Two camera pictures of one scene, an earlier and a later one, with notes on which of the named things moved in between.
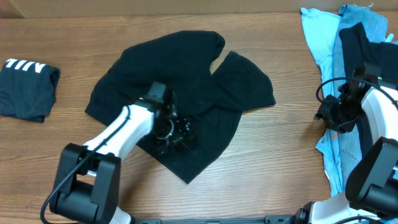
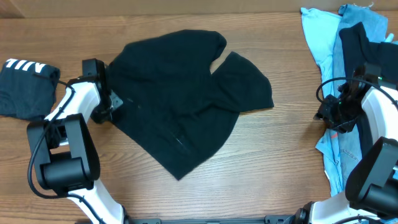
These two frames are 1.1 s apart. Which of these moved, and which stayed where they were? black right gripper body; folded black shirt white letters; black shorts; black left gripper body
Moved: black left gripper body
Stayed: folded black shirt white letters; black shorts; black right gripper body
